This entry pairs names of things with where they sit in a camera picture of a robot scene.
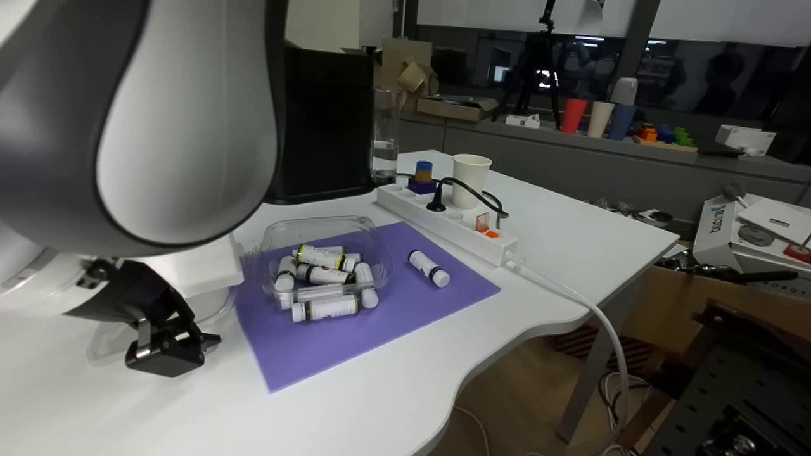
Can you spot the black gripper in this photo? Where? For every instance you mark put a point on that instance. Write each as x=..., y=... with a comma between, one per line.
x=147, y=300

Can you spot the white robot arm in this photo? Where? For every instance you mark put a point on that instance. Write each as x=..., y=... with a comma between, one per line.
x=152, y=117

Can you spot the brown cardboard box pile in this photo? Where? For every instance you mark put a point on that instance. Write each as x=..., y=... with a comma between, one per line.
x=421, y=85

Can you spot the small white box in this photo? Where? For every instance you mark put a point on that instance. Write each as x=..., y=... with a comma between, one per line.
x=744, y=140

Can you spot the white tube with black band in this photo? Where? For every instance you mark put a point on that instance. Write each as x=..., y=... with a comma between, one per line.
x=326, y=307
x=430, y=266
x=362, y=273
x=326, y=275
x=318, y=292
x=285, y=300
x=368, y=298
x=319, y=256
x=285, y=275

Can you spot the purple mat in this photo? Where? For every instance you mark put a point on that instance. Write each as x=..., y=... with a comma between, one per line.
x=421, y=295

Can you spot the black coffee machine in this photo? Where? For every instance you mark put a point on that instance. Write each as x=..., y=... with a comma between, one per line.
x=326, y=128

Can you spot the clear glass water container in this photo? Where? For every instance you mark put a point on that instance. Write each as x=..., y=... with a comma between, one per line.
x=385, y=140

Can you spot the white power strip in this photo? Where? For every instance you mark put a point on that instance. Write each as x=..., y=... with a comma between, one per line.
x=456, y=221

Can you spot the white paper cup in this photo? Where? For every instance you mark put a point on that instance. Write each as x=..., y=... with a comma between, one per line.
x=470, y=179

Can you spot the grey table leg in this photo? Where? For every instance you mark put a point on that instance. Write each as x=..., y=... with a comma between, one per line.
x=591, y=371

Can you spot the red cup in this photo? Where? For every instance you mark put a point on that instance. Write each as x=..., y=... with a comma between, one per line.
x=573, y=114

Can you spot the beige cup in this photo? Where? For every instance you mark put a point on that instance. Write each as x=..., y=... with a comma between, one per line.
x=598, y=121

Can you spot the blue cup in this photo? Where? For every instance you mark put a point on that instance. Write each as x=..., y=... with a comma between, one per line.
x=621, y=122

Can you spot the white printed carton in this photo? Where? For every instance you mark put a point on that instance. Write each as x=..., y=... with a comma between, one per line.
x=750, y=231

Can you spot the black camera tripod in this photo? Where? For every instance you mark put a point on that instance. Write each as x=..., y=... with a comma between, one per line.
x=540, y=60

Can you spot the black metal frame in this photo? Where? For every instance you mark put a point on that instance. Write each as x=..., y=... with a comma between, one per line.
x=735, y=397

